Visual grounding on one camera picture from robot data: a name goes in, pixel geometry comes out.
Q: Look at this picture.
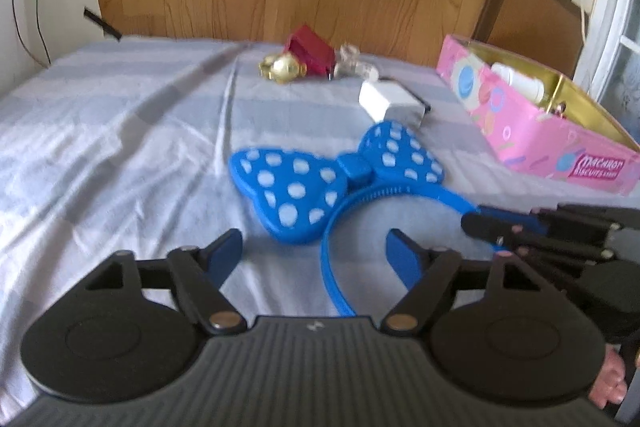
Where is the black tape strip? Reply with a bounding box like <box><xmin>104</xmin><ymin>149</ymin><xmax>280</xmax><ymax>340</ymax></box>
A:
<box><xmin>82</xmin><ymin>8</ymin><xmax>122</xmax><ymax>41</ymax></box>

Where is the frosted glass window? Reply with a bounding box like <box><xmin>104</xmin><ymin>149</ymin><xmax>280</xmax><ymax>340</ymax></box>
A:
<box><xmin>574</xmin><ymin>0</ymin><xmax>639</xmax><ymax>139</ymax></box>

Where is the white cap vitamin bottle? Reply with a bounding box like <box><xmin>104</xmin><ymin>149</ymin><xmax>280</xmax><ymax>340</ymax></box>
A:
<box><xmin>490</xmin><ymin>63</ymin><xmax>544</xmax><ymax>104</ymax></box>

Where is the blue cigarette lighter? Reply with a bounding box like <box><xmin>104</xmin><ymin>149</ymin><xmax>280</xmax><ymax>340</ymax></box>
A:
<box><xmin>381</xmin><ymin>76</ymin><xmax>432</xmax><ymax>114</ymax></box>

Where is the white usb wall charger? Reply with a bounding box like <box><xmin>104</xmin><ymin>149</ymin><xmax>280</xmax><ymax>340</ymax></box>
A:
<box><xmin>358</xmin><ymin>80</ymin><xmax>426</xmax><ymax>128</ymax></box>

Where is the blue polka dot bow headband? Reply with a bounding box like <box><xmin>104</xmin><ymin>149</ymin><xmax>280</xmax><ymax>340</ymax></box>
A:
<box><xmin>229</xmin><ymin>120</ymin><xmax>480</xmax><ymax>317</ymax></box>

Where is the person's right hand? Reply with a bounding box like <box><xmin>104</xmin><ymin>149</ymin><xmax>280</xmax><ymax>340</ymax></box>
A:
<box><xmin>491</xmin><ymin>223</ymin><xmax>629</xmax><ymax>410</ymax></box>

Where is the magenta red gift box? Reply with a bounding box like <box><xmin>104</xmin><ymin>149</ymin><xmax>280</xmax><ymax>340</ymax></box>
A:
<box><xmin>284</xmin><ymin>24</ymin><xmax>336</xmax><ymax>78</ymax></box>

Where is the pink macaron biscuit tin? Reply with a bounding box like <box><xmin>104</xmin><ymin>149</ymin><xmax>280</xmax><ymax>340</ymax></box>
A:
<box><xmin>436</xmin><ymin>36</ymin><xmax>639</xmax><ymax>195</ymax></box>

